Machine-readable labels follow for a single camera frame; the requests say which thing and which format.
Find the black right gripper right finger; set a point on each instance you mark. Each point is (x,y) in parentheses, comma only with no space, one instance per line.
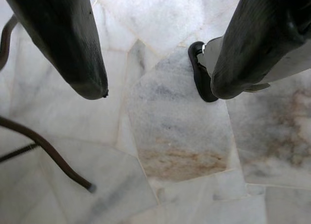
(255,39)

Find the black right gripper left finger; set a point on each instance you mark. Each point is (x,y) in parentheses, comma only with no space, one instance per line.
(60,39)

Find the silver robot leg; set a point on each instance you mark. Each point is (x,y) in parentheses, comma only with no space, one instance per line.
(211,54)

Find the black robot foot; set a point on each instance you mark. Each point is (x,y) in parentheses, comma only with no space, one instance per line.
(202,85)

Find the marble top folding table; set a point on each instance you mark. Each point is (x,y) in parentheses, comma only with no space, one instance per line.
(52,153)

